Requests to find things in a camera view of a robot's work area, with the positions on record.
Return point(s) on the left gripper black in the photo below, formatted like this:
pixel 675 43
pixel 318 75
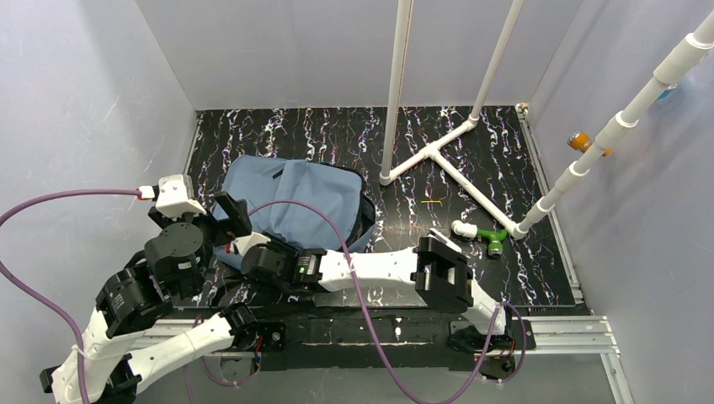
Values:
pixel 224 217

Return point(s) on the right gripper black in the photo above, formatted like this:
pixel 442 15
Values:
pixel 245 260

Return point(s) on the blue student backpack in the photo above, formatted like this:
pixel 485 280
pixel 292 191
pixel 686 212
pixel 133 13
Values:
pixel 304 204

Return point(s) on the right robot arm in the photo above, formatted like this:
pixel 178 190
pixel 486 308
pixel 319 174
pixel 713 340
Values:
pixel 435 272

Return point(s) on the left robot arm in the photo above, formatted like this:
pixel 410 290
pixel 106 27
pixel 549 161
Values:
pixel 103 367

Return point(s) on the small brown stick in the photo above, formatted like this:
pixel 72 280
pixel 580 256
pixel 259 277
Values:
pixel 432 202

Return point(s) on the blue white eraser case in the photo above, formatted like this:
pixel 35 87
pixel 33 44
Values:
pixel 434 233

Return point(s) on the green white pipe fitting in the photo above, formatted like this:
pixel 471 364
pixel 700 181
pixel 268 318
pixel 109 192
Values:
pixel 494 239

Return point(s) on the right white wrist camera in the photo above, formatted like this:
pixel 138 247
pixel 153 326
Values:
pixel 248 242

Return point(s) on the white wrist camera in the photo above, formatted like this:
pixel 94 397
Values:
pixel 173 196
pixel 248 242

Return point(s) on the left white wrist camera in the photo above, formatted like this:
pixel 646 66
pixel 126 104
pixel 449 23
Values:
pixel 173 196

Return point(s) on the aluminium rail base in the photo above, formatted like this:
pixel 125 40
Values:
pixel 326 337

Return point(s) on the orange knob on wall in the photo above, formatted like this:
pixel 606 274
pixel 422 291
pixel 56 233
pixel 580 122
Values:
pixel 580 142

